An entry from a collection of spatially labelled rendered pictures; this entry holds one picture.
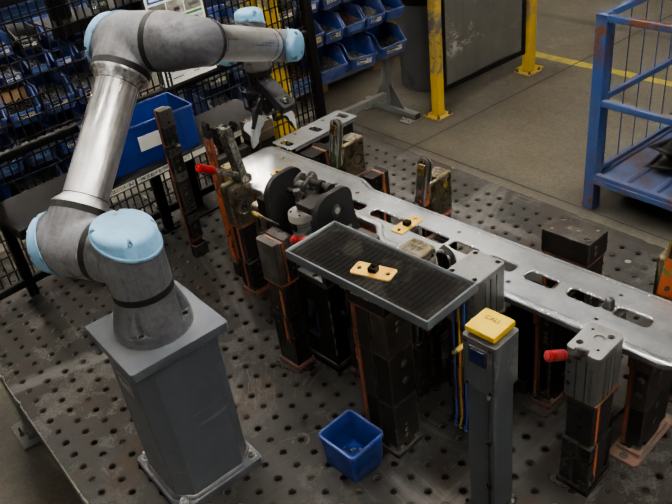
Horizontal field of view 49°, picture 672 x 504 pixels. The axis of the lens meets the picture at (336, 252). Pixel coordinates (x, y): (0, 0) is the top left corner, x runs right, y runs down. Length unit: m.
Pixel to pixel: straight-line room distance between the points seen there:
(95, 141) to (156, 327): 0.37
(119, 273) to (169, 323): 0.14
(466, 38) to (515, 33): 0.50
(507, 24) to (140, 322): 4.15
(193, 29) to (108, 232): 0.43
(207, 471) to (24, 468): 1.43
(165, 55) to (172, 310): 0.48
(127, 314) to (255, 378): 0.58
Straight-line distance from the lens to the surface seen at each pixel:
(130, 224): 1.35
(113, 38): 1.53
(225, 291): 2.21
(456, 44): 4.83
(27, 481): 2.92
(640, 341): 1.49
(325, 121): 2.42
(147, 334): 1.40
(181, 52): 1.48
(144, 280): 1.35
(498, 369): 1.26
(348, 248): 1.45
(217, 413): 1.55
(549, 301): 1.56
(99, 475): 1.80
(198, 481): 1.63
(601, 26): 3.45
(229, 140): 1.94
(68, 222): 1.42
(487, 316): 1.26
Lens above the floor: 1.96
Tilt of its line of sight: 33 degrees down
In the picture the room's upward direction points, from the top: 8 degrees counter-clockwise
